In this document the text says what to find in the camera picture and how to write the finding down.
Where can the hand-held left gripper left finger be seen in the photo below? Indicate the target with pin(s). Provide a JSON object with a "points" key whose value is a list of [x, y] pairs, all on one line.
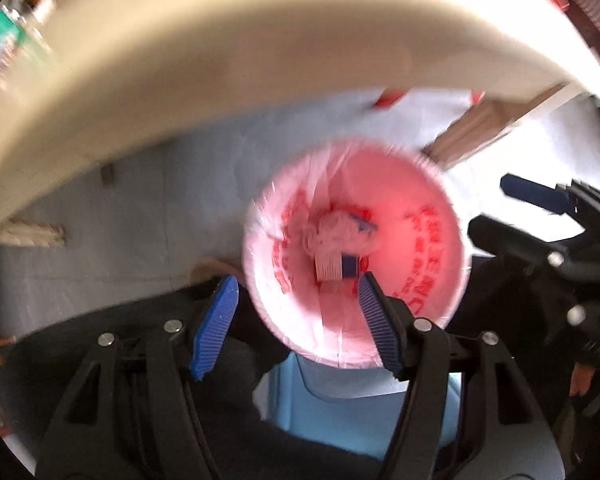
{"points": [[215, 325]]}

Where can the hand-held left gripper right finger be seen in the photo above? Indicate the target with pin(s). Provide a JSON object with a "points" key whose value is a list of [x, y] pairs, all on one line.
{"points": [[380, 325]]}

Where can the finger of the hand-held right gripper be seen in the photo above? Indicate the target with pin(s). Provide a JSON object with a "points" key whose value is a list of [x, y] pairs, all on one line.
{"points": [[532, 194], [505, 240]]}

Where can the white cardboard box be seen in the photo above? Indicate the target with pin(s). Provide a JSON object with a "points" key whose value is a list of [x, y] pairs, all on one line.
{"points": [[330, 267]]}

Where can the pink-lined waste bin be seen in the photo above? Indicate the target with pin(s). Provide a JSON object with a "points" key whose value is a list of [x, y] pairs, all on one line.
{"points": [[410, 200]]}

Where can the white plastic bag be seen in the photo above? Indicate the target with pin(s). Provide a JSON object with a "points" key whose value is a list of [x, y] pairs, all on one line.
{"points": [[330, 230]]}

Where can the person's right hand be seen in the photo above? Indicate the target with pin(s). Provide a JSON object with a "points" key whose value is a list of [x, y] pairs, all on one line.
{"points": [[582, 379]]}

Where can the light blue plastic stool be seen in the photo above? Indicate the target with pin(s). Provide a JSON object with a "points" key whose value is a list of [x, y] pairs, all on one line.
{"points": [[340, 420]]}

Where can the person's dark trousers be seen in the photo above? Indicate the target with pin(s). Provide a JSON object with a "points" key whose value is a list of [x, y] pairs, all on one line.
{"points": [[105, 315]]}

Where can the red plastic chair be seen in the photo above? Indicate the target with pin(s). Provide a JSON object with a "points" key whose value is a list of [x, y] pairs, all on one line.
{"points": [[387, 99]]}

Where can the green thermos bottle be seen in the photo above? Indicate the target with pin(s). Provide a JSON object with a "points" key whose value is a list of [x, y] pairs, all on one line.
{"points": [[0, 27]]}

